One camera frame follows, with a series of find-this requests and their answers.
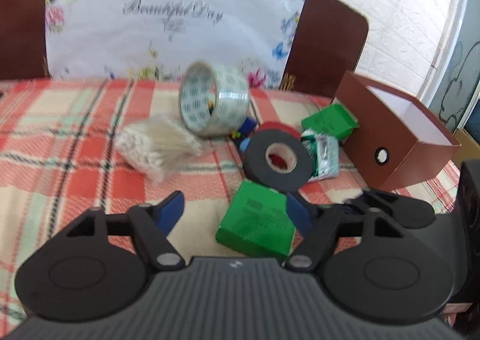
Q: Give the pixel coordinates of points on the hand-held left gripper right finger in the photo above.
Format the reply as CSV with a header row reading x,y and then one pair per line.
x,y
298,214

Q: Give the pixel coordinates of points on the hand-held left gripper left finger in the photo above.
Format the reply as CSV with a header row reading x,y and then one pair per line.
x,y
170,210

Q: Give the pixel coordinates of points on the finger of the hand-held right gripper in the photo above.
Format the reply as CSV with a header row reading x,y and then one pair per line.
x,y
390,205

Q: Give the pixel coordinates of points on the green cardboard box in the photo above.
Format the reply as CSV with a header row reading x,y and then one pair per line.
x,y
255,222

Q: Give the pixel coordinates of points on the green and silver foil packet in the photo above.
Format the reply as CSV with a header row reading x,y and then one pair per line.
x,y
324,158

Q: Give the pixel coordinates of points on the black electrical tape roll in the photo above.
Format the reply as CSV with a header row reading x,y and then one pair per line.
x,y
258,165

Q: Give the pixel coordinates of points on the bag of cotton swabs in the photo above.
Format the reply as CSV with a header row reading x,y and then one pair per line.
x,y
157,145

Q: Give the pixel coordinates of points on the brown cardboard storage box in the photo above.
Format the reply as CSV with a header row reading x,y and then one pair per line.
x,y
369,126

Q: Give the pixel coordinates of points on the red tape roll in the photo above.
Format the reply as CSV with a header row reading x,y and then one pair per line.
x,y
277,127

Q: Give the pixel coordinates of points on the green box with flap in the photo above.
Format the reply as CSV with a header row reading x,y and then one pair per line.
x,y
328,120

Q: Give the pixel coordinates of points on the blue tape roll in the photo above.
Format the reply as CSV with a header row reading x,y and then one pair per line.
x,y
247,128

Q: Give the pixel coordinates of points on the clear printed packing tape roll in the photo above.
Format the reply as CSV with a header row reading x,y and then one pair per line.
x,y
228,100

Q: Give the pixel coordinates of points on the plaid blanket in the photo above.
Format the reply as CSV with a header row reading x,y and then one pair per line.
x,y
56,137

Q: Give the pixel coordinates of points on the brown wooden headboard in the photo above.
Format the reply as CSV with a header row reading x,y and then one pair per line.
x,y
326,43

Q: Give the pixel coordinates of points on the white floral cloth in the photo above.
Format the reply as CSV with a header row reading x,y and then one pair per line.
x,y
150,36

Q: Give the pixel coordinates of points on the wall poster with cartoon drawing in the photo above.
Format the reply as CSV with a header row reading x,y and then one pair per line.
x,y
455,77

